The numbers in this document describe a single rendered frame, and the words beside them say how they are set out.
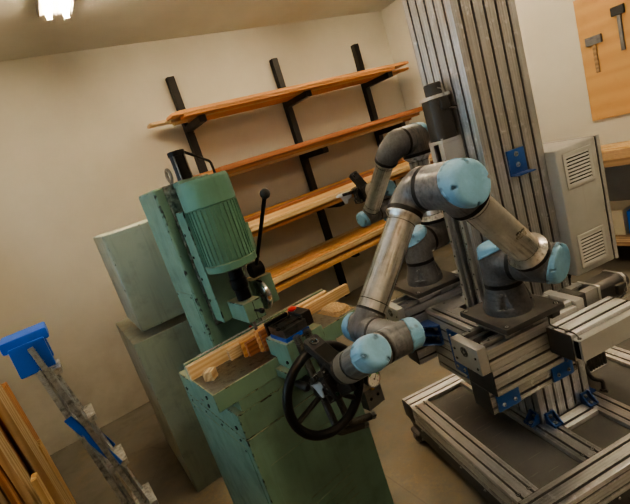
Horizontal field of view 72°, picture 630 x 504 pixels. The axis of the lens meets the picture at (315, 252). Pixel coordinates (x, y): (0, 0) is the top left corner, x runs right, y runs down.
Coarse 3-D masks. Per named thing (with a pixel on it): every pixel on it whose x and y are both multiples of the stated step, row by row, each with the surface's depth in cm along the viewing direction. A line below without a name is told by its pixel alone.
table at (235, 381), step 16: (320, 320) 156; (336, 320) 152; (336, 336) 152; (224, 368) 142; (240, 368) 138; (256, 368) 134; (272, 368) 137; (288, 368) 134; (304, 368) 133; (192, 384) 142; (208, 384) 134; (224, 384) 130; (240, 384) 131; (256, 384) 134; (208, 400) 132; (224, 400) 128
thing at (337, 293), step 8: (336, 288) 173; (344, 288) 173; (328, 296) 169; (336, 296) 171; (312, 304) 165; (320, 304) 167; (312, 312) 165; (232, 352) 146; (240, 352) 148; (232, 360) 146
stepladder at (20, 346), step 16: (16, 336) 165; (32, 336) 164; (48, 336) 167; (16, 352) 160; (32, 352) 162; (48, 352) 166; (16, 368) 160; (32, 368) 163; (48, 368) 165; (48, 384) 166; (64, 384) 181; (64, 400) 168; (64, 416) 169; (80, 416) 170; (96, 416) 176; (80, 432) 171; (96, 432) 175; (96, 448) 175; (112, 448) 192; (96, 464) 175; (112, 464) 177; (112, 480) 178; (128, 480) 180; (128, 496) 197; (144, 496) 186
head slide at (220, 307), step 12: (180, 216) 149; (192, 240) 148; (192, 252) 153; (204, 276) 153; (216, 276) 153; (228, 276) 155; (204, 288) 158; (216, 288) 153; (228, 288) 155; (216, 300) 153; (216, 312) 157; (228, 312) 155
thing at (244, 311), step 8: (256, 296) 149; (232, 304) 151; (240, 304) 146; (248, 304) 145; (256, 304) 147; (232, 312) 154; (240, 312) 148; (248, 312) 145; (256, 312) 147; (264, 312) 148; (240, 320) 151; (248, 320) 145
